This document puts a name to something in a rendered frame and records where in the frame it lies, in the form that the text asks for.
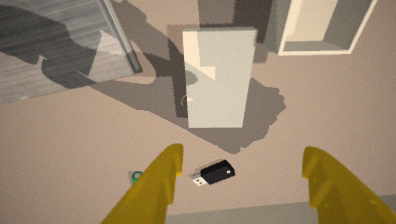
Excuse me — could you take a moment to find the black usb stick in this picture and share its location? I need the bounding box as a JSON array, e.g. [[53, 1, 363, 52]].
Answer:
[[192, 160, 235, 186]]

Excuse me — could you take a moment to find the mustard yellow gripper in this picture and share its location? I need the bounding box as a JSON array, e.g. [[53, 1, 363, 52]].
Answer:
[[100, 144, 396, 224]]

